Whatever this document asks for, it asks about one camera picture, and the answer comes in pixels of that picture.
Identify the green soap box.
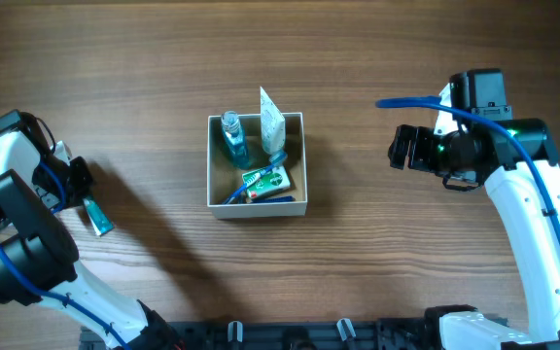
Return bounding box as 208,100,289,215
246,166,291,200

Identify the teal small toothpaste tube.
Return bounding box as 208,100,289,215
83,194,114,236

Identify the blue disposable razor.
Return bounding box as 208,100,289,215
253,195,296,203

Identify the white cardboard box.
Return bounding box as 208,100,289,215
206,112,308,219

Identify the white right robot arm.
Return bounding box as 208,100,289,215
388,119,560,349

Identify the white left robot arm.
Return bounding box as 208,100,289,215
0,127,175,349

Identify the white toothpaste tube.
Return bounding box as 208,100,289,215
260,87,286,156

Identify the blue mouthwash bottle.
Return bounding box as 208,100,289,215
221,111,251,170

